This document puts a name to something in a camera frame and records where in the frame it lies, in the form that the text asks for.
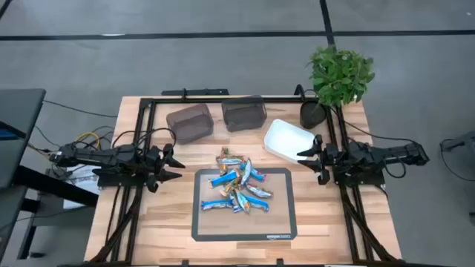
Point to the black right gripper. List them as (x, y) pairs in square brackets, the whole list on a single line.
[(332, 157)]

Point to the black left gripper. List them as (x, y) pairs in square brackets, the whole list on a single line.
[(152, 159)]

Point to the green orange granola bar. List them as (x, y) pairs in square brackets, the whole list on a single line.
[(225, 151)]

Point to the green snack bag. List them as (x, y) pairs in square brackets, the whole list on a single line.
[(217, 204)]

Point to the silver blue granola bar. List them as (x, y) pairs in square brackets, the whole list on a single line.
[(230, 160)]

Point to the silver red granola bar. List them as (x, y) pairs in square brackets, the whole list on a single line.
[(259, 191)]

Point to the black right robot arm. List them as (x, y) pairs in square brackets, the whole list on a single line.
[(389, 154)]

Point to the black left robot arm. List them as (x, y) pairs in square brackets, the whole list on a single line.
[(96, 155)]

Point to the brown granola bar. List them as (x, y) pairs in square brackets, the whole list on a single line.
[(223, 170)]

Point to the white plastic tray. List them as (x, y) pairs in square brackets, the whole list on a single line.
[(285, 139)]

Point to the black plant pot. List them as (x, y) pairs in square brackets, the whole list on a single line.
[(311, 115)]

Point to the dark mesh bin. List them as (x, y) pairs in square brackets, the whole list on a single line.
[(243, 113), (189, 124)]

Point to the green leafy plant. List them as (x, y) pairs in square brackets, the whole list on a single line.
[(339, 76)]

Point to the white printed paper sheet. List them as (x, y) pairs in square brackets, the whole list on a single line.
[(81, 178)]

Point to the dark grey desk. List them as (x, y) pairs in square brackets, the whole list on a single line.
[(18, 122)]

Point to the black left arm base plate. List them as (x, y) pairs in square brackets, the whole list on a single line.
[(118, 181)]

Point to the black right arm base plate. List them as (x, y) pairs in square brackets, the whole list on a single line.
[(363, 180)]

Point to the black aluminium table frame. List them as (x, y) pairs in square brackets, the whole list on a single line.
[(167, 100)]

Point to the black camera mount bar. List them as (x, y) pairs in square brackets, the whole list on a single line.
[(200, 92)]

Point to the black desk leg frame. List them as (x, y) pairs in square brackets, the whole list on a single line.
[(55, 185)]

